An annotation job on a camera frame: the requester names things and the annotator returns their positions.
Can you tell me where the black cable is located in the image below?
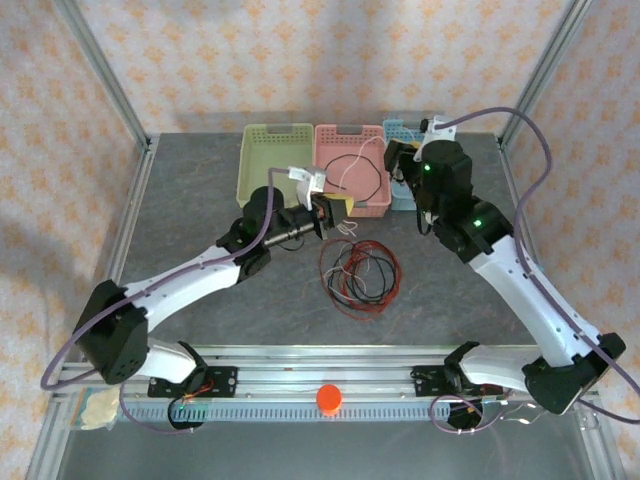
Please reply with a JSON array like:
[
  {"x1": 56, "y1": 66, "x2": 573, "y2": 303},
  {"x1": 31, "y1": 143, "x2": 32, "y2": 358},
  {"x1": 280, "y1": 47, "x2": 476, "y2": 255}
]
[
  {"x1": 323, "y1": 152, "x2": 384, "y2": 206},
  {"x1": 332, "y1": 244, "x2": 391, "y2": 306}
]

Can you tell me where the red cable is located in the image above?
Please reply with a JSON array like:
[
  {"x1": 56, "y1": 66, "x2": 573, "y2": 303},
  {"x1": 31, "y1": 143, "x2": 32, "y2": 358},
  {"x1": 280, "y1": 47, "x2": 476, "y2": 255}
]
[
  {"x1": 329, "y1": 241, "x2": 402, "y2": 312},
  {"x1": 318, "y1": 239, "x2": 404, "y2": 321}
]

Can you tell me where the blue plastic basket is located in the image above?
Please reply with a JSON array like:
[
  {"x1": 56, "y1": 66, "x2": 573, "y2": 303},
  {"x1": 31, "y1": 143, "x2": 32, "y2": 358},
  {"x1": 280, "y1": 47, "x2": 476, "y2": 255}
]
[{"x1": 382, "y1": 117, "x2": 454, "y2": 212}]

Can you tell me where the pink plastic basket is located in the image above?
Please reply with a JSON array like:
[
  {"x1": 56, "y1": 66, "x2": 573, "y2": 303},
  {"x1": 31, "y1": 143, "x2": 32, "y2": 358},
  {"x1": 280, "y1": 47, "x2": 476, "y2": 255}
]
[{"x1": 312, "y1": 124, "x2": 393, "y2": 219}]

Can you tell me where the green plastic basket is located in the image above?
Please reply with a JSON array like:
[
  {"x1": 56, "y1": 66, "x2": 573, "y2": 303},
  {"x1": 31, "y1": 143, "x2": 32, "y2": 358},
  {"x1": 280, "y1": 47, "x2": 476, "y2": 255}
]
[{"x1": 235, "y1": 123, "x2": 317, "y2": 210}]

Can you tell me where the orange round cap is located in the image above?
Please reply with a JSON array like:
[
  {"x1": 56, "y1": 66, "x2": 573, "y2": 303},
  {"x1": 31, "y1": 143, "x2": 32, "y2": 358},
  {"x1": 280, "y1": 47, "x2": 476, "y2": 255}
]
[{"x1": 315, "y1": 383, "x2": 344, "y2": 416}]

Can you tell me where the beige cloth pad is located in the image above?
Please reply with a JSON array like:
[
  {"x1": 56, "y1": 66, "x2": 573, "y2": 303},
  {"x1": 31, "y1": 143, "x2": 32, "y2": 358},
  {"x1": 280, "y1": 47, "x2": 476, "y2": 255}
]
[{"x1": 79, "y1": 389, "x2": 120, "y2": 431}]

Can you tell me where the aluminium table side rail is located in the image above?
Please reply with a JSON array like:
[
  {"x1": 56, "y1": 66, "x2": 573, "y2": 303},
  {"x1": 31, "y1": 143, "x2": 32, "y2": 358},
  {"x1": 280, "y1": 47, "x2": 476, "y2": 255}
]
[
  {"x1": 79, "y1": 133, "x2": 162, "y2": 364},
  {"x1": 497, "y1": 133, "x2": 574, "y2": 361}
]

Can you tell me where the aluminium frame post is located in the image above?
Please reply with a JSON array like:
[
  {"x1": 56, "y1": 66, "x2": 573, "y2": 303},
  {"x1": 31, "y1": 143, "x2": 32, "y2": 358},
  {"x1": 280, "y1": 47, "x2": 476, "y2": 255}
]
[
  {"x1": 52, "y1": 0, "x2": 154, "y2": 151},
  {"x1": 497, "y1": 0, "x2": 596, "y2": 151}
]

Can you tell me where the aluminium mounting rail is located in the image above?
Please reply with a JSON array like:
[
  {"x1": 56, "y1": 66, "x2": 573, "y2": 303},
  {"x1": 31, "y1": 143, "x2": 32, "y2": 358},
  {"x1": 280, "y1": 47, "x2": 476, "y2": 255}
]
[{"x1": 54, "y1": 344, "x2": 594, "y2": 401}]

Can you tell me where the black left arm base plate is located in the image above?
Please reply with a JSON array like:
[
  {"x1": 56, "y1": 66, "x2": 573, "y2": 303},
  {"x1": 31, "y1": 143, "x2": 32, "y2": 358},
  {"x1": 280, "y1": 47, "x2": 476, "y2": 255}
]
[{"x1": 147, "y1": 366, "x2": 239, "y2": 399}]

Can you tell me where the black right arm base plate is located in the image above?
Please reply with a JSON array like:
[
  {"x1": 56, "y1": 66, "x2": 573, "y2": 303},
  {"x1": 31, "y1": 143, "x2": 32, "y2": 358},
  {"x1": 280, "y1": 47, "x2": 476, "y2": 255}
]
[{"x1": 412, "y1": 364, "x2": 504, "y2": 399}]

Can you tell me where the grey slotted cable duct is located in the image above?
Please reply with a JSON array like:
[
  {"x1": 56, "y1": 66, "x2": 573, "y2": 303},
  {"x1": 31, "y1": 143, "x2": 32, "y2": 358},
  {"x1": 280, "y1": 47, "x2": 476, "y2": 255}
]
[{"x1": 119, "y1": 402, "x2": 484, "y2": 422}]

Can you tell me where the thin clear wire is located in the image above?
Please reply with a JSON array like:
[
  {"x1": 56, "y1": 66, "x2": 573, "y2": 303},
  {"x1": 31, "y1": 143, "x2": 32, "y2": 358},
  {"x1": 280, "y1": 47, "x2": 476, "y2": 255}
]
[{"x1": 499, "y1": 394, "x2": 601, "y2": 431}]

